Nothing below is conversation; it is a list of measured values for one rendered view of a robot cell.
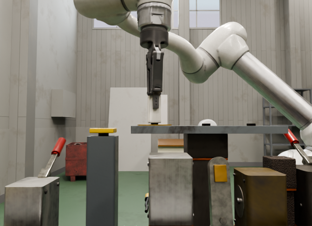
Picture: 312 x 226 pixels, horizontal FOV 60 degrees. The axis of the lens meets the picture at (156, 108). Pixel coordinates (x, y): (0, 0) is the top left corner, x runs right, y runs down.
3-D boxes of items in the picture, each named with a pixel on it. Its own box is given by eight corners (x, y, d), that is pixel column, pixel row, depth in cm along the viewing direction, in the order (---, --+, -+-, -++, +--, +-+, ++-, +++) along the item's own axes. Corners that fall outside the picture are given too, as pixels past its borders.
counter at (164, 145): (184, 168, 731) (184, 138, 736) (195, 186, 511) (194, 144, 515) (158, 168, 732) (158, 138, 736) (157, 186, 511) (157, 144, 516)
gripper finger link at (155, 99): (158, 88, 68) (160, 86, 66) (158, 108, 68) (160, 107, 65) (152, 88, 68) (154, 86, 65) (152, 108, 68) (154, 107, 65)
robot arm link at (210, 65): (172, 63, 117) (194, 40, 117) (182, 78, 134) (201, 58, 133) (192, 81, 112) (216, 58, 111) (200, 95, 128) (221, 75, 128)
